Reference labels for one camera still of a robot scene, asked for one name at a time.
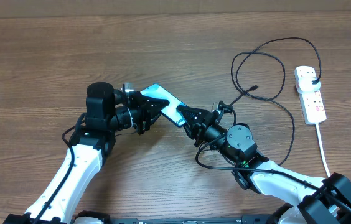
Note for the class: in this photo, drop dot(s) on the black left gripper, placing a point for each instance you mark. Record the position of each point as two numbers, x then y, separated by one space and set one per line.
146 109

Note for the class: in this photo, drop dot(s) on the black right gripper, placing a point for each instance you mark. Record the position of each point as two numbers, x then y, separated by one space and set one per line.
196 121

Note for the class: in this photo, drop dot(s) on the blue Samsung Galaxy smartphone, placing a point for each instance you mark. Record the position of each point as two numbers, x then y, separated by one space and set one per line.
170 111

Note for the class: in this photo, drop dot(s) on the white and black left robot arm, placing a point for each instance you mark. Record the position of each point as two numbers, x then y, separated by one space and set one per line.
91 142

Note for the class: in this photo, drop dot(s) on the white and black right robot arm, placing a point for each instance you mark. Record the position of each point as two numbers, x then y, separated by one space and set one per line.
307 199

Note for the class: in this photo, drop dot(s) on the white charger plug adapter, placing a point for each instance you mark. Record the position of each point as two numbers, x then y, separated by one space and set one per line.
305 84

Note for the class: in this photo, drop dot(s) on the white power strip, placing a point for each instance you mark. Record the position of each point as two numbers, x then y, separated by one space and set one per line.
311 103

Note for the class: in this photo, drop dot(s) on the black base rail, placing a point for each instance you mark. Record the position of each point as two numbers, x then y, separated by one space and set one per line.
244 219

